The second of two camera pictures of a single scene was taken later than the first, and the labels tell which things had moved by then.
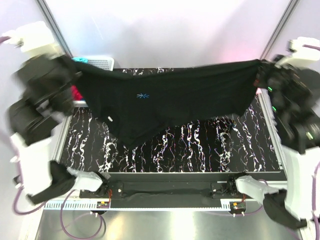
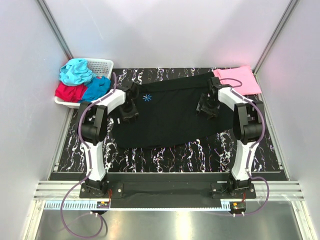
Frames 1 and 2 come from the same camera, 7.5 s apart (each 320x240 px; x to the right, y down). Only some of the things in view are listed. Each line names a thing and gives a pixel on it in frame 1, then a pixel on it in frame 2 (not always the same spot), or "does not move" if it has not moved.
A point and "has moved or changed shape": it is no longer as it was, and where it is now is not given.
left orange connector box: [103, 204] does not move
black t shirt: [134, 104] has moved or changed shape
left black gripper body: [65, 70] to [128, 111]
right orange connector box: [237, 207] does not move
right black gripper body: [275, 80] to [210, 107]
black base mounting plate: [165, 190] does not move
